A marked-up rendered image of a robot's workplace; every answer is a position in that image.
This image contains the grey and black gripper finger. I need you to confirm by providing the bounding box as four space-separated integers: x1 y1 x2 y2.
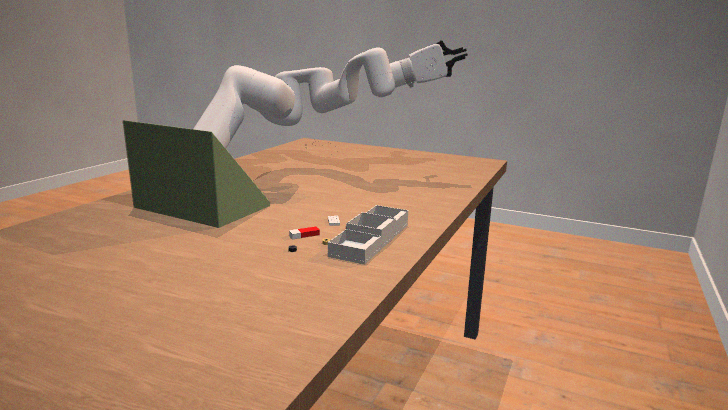
445 53 468 77
437 41 467 56

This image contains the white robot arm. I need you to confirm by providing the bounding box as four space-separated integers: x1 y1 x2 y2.
194 48 415 148

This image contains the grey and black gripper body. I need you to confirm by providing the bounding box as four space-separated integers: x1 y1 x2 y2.
409 44 447 83

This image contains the white rack of bins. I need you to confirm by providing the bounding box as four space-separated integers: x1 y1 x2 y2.
328 205 408 265

